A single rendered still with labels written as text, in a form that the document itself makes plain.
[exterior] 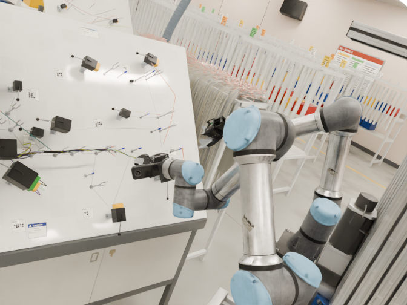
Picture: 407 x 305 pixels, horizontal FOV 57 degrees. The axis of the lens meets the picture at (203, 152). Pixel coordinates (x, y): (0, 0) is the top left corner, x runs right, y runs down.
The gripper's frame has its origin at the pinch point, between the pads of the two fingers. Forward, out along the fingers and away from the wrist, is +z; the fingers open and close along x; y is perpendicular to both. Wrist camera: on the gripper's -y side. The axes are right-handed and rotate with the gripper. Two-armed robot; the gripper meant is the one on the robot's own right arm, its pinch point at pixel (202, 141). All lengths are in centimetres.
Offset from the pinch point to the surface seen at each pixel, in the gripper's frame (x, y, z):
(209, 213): -62, -148, 149
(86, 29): -32, 68, 19
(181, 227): 31.6, -21.7, 30.7
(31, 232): 63, 49, 35
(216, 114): -58, -33, 31
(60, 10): -237, 63, 216
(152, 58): -36, 35, 10
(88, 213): 47, 30, 32
